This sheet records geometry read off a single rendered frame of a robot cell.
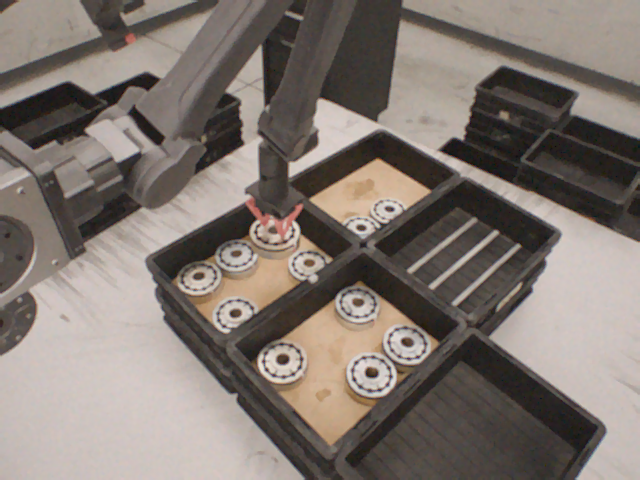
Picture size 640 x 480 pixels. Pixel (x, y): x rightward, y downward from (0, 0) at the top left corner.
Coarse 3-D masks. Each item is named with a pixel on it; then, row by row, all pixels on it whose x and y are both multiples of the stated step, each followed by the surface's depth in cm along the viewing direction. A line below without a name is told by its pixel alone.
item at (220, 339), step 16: (240, 208) 130; (304, 208) 131; (208, 224) 125; (176, 240) 121; (352, 240) 123; (160, 272) 114; (320, 272) 116; (176, 288) 111; (192, 304) 108; (272, 304) 109; (208, 320) 106; (256, 320) 106; (224, 336) 103
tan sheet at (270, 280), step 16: (304, 240) 137; (256, 272) 128; (272, 272) 128; (224, 288) 124; (240, 288) 125; (256, 288) 125; (272, 288) 125; (288, 288) 125; (208, 304) 121; (256, 304) 121
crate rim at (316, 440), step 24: (336, 264) 117; (384, 264) 118; (312, 288) 113; (240, 336) 103; (456, 336) 105; (240, 360) 99; (432, 360) 101; (264, 384) 96; (288, 408) 93; (312, 432) 90
